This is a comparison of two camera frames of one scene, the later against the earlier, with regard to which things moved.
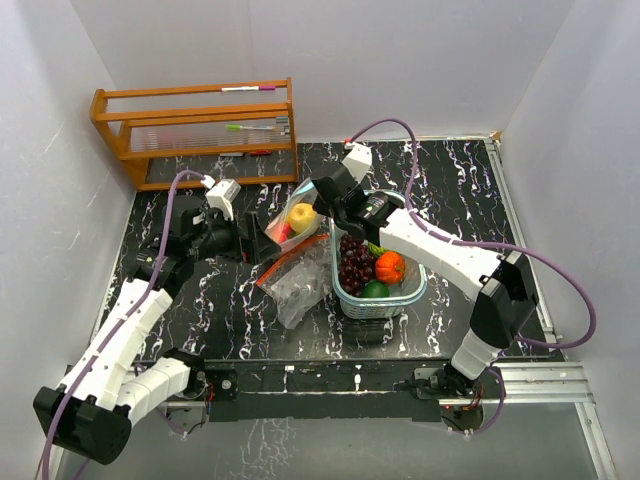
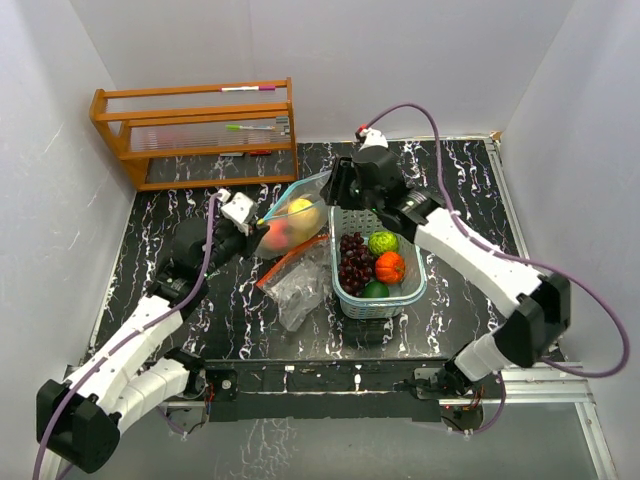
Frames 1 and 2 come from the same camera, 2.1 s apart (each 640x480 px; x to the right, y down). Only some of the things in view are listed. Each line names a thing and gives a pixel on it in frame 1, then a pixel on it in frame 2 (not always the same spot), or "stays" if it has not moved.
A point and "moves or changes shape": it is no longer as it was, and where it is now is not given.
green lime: (375, 289) stays
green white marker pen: (239, 127) stays
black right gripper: (319, 206) -> (335, 190)
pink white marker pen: (248, 88) stays
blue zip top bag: (297, 219) moves or changes shape
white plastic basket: (410, 288) stays
